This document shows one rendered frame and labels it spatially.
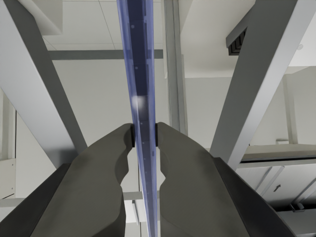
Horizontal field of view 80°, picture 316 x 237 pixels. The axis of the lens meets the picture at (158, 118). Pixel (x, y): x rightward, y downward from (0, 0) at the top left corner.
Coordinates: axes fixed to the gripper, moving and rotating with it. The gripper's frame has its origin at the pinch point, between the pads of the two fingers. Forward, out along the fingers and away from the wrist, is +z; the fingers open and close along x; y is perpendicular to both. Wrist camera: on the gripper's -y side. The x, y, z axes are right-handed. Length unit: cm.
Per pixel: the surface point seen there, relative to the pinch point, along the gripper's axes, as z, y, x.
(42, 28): 9.0, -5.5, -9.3
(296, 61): 8.4, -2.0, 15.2
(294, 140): 69, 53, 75
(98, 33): 176, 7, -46
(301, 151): 43, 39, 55
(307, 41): 8.0, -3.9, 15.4
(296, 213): 14.7, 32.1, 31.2
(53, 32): 9.7, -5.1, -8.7
